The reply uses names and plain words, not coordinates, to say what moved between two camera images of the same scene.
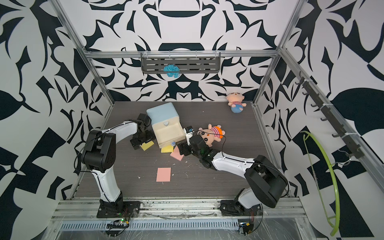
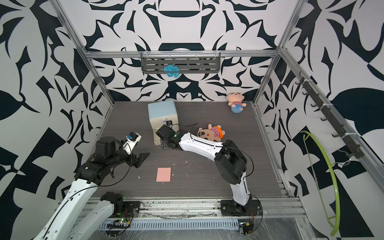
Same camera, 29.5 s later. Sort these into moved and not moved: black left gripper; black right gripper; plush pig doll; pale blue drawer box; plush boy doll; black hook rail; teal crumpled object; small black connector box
Moved: black right gripper; black left gripper; pale blue drawer box
Not moved: teal crumpled object; black hook rail; plush boy doll; small black connector box; plush pig doll
